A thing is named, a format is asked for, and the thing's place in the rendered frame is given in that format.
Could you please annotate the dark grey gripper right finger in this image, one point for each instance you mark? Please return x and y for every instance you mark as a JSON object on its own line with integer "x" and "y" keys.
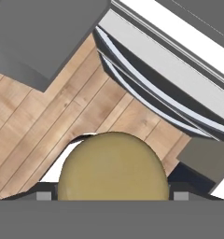
{"x": 179, "y": 188}

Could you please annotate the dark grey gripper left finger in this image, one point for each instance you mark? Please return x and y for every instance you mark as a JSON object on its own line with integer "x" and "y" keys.
{"x": 44, "y": 188}

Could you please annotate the grey-brown counter block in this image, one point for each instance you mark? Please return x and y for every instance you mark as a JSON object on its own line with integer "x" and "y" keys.
{"x": 207, "y": 158}

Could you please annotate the grey cupboard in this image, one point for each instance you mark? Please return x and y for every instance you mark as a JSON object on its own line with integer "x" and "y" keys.
{"x": 45, "y": 34}

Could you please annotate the grey tall cabinet panel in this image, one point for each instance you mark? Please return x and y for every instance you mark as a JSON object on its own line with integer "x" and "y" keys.
{"x": 204, "y": 15}

